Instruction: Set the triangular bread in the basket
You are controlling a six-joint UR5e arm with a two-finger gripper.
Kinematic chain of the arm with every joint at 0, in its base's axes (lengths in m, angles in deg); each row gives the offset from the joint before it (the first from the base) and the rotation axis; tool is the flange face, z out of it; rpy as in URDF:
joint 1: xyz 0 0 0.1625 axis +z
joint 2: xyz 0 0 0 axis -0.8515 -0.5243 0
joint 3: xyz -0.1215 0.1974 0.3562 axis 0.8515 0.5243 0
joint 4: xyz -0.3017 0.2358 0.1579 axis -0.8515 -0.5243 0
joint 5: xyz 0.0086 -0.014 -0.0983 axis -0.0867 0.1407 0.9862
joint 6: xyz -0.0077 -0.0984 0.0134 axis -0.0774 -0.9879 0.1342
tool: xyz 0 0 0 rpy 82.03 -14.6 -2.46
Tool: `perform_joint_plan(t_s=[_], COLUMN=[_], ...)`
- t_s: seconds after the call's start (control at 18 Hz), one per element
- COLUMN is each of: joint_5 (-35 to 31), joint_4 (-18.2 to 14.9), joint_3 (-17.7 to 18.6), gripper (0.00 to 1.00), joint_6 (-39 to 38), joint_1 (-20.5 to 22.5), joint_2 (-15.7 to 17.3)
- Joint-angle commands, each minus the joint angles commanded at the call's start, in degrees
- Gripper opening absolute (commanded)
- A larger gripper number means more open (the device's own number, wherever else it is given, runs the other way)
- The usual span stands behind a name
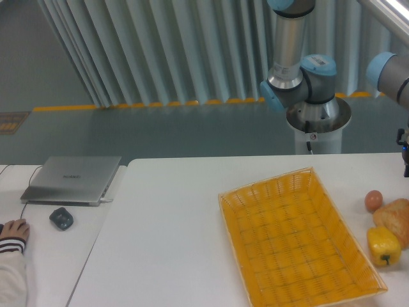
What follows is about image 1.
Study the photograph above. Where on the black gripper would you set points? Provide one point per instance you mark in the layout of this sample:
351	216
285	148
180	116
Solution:
402	140

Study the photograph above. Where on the triangular golden bread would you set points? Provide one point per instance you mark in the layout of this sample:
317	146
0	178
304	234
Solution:
394	216

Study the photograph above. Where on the white sleeved forearm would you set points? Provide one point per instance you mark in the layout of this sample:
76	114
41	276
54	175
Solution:
13	272

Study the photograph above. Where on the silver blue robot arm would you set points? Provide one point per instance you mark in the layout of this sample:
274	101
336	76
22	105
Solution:
305	87

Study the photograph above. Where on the yellow wicker basket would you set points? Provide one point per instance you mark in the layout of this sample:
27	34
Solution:
292	246

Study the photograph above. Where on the person's hand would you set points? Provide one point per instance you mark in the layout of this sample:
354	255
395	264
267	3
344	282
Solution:
16	229

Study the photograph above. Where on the brown egg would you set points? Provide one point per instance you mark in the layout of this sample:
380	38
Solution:
373	200

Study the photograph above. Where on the yellow bell pepper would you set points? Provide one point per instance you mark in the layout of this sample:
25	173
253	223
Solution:
384	246

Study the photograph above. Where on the silver laptop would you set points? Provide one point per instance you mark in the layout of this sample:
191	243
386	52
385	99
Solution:
75	180

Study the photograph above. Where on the dark grey small device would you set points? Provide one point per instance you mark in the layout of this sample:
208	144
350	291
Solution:
61	218

